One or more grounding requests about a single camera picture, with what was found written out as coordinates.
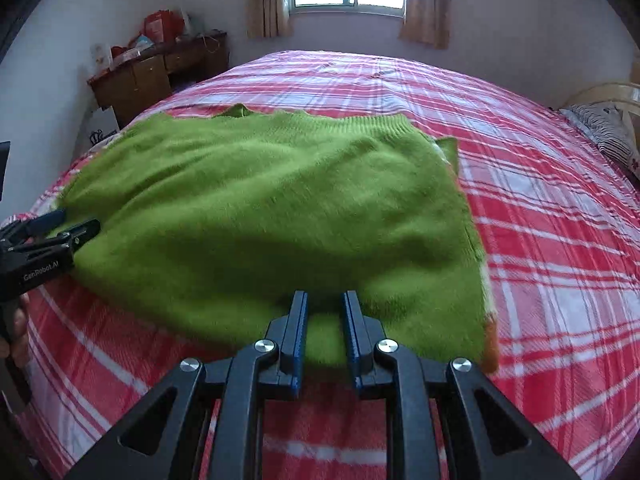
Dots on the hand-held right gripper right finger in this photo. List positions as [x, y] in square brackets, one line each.
[351, 330]

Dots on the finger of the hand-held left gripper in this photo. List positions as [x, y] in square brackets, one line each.
[47, 219]
[75, 236]

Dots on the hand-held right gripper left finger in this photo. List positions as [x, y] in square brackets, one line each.
[299, 330]

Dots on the green orange striped knit sweater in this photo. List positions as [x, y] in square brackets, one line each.
[270, 210]

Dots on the person's left hand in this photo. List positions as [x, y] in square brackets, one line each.
[21, 330]

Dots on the black flat panel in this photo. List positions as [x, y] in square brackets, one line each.
[4, 170]

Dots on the brown wooden desk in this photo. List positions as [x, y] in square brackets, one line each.
[145, 80]

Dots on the white card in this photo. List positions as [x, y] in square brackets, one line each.
[102, 55]

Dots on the red gift bag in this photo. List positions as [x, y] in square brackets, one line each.
[162, 27]

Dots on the bed with red plaid sheet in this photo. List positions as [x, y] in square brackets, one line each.
[540, 210]

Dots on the striped patterned pillow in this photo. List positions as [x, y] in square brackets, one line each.
[605, 130]

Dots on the cream wooden headboard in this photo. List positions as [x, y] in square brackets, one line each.
[607, 92]

